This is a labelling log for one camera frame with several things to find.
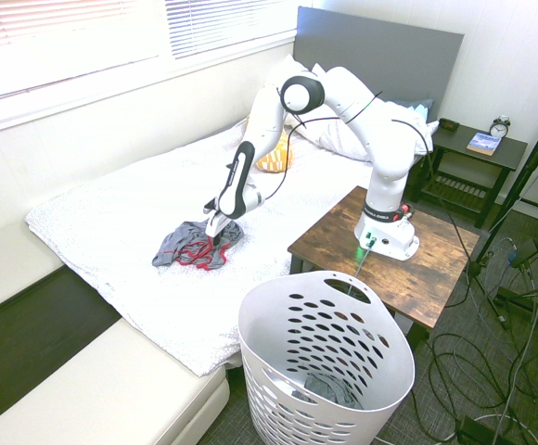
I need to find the teal pillow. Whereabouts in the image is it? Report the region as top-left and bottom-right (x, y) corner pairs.
(396, 97), (435, 118)

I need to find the black bed base board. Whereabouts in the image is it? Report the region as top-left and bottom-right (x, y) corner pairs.
(0, 266), (122, 421)

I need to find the grey floor cable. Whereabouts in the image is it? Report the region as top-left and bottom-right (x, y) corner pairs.
(484, 259), (538, 445)

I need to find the grey garment with red trim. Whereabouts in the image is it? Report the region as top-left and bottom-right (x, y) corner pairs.
(151, 221), (246, 272)

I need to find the grey bed headboard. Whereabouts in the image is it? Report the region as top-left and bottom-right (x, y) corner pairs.
(293, 5), (465, 124)

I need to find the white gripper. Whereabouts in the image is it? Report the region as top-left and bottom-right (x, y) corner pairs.
(204, 210), (233, 248)

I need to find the narrow white window blind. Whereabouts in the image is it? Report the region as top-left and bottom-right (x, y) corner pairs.
(164, 0), (297, 60)

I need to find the yellow white patterned bolster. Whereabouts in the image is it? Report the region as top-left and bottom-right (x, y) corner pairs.
(246, 115), (296, 173)

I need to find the wide white window blind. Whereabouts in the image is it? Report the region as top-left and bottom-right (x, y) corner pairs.
(0, 0), (161, 108)

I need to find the rustic wooden side table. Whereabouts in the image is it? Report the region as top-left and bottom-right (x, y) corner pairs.
(288, 185), (482, 351)

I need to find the white textured bedspread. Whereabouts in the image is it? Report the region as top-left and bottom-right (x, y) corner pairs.
(25, 118), (377, 377)

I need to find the cream upholstered bed frame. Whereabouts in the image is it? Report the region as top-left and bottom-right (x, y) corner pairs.
(0, 222), (231, 445)

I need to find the black twin-bell alarm clock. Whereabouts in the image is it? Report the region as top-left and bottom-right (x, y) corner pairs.
(489, 115), (511, 139)

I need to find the green cable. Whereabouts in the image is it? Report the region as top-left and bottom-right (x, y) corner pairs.
(347, 234), (378, 298)

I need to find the white perforated laundry basket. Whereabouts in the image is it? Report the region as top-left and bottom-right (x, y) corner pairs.
(237, 271), (416, 445)

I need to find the blue book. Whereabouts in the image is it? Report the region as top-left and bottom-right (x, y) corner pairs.
(466, 132), (503, 157)

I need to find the black nightstand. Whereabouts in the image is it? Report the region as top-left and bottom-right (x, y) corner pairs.
(407, 121), (529, 229)

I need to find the plain grey garment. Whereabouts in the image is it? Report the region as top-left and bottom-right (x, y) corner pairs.
(290, 372), (365, 412)

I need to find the black adapter with blue plug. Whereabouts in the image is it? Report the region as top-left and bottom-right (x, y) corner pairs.
(508, 238), (538, 270)

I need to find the black looped floor cable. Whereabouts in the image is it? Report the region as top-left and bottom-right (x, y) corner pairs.
(410, 331), (532, 413)

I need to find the black tripod stand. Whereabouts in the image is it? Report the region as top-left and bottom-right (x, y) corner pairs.
(475, 110), (538, 330)

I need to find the black power brick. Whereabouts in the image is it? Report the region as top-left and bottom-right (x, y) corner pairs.
(454, 415), (506, 445)

